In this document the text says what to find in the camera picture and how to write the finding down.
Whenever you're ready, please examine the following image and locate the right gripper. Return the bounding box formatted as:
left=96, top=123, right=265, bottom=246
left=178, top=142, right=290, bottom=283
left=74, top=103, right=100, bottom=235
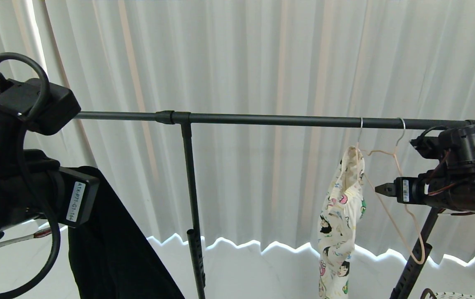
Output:
left=394, top=172, right=470, bottom=211

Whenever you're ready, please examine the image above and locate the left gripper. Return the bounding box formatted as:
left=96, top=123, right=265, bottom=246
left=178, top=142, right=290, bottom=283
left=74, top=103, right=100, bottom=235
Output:
left=0, top=164, right=100, bottom=243

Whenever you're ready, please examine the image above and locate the pink clothes hanger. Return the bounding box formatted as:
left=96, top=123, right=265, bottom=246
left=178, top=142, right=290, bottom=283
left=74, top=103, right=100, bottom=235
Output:
left=362, top=118, right=426, bottom=265
left=356, top=118, right=365, bottom=151

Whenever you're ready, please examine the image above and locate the black garment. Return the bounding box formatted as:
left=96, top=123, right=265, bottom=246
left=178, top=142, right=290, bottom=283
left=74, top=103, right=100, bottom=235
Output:
left=68, top=166, right=185, bottom=299

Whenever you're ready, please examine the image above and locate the cream printed garment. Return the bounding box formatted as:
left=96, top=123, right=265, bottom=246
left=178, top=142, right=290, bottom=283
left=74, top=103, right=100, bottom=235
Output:
left=318, top=145, right=367, bottom=299

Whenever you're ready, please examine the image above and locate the white laundry basket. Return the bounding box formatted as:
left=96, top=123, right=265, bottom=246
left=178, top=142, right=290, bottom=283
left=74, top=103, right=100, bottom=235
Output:
left=420, top=289, right=475, bottom=299

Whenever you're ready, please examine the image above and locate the black clothes rack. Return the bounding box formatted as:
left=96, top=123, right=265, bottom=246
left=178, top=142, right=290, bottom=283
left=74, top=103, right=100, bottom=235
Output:
left=73, top=110, right=475, bottom=299

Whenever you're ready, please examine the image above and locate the white curtain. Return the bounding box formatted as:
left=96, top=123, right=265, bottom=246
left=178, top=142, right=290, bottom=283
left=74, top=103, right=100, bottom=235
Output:
left=0, top=0, right=475, bottom=266

